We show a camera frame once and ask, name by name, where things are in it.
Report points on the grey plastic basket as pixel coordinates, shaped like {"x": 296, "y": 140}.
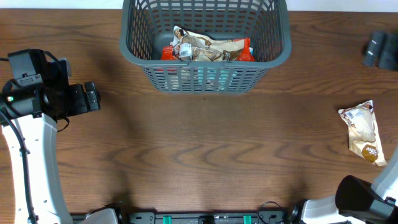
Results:
{"x": 148, "y": 26}

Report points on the orange cookie package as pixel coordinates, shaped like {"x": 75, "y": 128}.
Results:
{"x": 227, "y": 50}

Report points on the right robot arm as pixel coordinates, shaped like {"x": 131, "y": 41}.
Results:
{"x": 358, "y": 201}

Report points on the beige snack bag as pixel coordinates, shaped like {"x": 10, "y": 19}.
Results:
{"x": 363, "y": 132}

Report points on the beige cookie bag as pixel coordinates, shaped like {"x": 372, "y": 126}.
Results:
{"x": 183, "y": 36}

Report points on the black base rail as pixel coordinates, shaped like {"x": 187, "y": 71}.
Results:
{"x": 263, "y": 215}

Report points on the teal snack wrapper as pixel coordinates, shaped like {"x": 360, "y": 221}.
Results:
{"x": 213, "y": 80}

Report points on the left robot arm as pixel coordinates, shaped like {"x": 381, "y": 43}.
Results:
{"x": 32, "y": 102}

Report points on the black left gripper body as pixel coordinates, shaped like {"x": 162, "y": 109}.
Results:
{"x": 80, "y": 98}

